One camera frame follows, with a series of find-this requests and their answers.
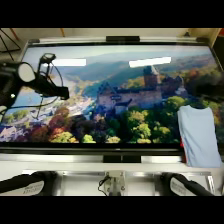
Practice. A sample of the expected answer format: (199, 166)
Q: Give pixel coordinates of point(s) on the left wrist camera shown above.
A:
(47, 57)

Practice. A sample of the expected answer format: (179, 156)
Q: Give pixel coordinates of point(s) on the light blue T-shirt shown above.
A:
(198, 133)

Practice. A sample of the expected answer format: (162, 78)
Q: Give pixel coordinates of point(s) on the silver frame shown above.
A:
(83, 166)

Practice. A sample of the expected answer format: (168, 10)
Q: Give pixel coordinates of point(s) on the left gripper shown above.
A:
(60, 91)

